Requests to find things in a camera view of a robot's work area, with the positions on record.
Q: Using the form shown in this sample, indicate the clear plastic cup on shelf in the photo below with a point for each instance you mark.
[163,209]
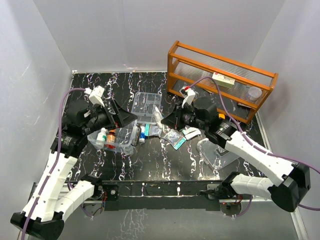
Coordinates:
[254,93]

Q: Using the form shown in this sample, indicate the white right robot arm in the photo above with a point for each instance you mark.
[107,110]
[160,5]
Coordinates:
[284,182]

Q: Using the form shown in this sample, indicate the blue white bandage roll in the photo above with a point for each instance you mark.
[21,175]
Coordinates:
[142,137]

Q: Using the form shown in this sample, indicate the brown syrup bottle orange cap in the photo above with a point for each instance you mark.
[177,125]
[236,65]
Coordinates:
[111,136]

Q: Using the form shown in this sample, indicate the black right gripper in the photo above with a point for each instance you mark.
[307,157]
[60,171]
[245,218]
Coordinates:
[170,120]

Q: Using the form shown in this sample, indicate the black front mounting rail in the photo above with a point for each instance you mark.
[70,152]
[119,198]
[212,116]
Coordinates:
[167,195]

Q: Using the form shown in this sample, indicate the clear compartment organizer tray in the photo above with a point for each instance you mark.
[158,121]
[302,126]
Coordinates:
[143,106]

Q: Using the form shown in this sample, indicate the cream medicine box on shelf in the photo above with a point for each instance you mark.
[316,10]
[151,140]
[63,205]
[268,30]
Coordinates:
[223,80]

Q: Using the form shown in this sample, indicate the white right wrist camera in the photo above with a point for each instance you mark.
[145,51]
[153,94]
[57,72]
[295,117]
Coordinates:
[188,96]

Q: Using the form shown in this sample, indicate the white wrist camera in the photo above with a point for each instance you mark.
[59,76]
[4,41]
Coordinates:
[95,95]
[188,96]

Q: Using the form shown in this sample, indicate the orange wooden shelf rack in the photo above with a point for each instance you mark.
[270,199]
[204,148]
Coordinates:
[244,88]

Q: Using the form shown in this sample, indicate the white gauze dressing packet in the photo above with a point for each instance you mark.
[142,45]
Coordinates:
[158,117]

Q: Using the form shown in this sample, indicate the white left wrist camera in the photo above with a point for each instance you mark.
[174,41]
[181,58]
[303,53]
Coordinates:
[95,95]

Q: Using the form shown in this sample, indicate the teal topped packet under gauze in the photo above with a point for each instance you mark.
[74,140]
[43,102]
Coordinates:
[152,131]

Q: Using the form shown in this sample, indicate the white medicine bottle green label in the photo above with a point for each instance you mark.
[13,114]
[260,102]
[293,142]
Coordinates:
[101,137]

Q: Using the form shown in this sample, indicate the clear medicine kit box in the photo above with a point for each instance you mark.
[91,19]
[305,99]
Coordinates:
[119,140]

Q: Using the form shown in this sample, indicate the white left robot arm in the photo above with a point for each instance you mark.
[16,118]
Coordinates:
[45,214]

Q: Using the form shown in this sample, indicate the clear kit box lid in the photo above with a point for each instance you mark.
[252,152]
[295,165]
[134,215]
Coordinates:
[215,156]

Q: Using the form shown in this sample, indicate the teal topped cotton swab bag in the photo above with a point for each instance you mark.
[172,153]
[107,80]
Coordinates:
[175,139]

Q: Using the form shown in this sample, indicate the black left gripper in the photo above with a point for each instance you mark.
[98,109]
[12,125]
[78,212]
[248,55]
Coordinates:
[121,115]

